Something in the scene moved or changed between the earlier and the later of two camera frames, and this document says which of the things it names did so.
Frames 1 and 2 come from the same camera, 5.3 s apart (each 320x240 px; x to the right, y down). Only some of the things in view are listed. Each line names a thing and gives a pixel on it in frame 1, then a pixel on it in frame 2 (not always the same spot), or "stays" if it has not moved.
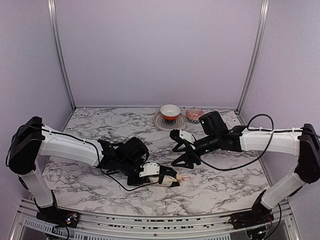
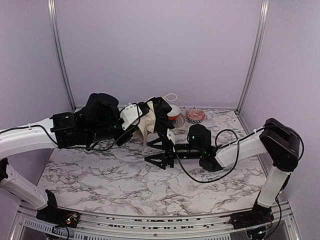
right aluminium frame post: [265, 5] stays
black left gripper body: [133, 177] -> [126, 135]
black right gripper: [189, 149] -> [170, 152]
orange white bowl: [170, 112] stays
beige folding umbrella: [169, 181] -> [156, 118]
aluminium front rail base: [94, 226] stays
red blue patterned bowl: [193, 115] stays
